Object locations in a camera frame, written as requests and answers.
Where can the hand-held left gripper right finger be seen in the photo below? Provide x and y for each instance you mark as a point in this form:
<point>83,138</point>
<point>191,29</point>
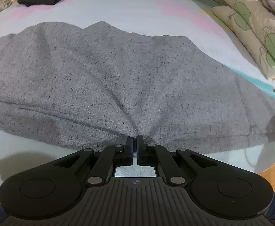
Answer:
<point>140,147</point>

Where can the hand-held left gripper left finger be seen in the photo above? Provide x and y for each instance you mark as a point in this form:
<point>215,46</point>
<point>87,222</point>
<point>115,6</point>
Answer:
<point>129,147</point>

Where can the grey pants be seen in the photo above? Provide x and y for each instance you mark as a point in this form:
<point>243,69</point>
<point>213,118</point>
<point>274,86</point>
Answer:
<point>104,75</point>

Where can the floral bed blanket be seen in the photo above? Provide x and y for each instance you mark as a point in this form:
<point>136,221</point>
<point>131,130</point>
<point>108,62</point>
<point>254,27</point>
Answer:
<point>139,9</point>

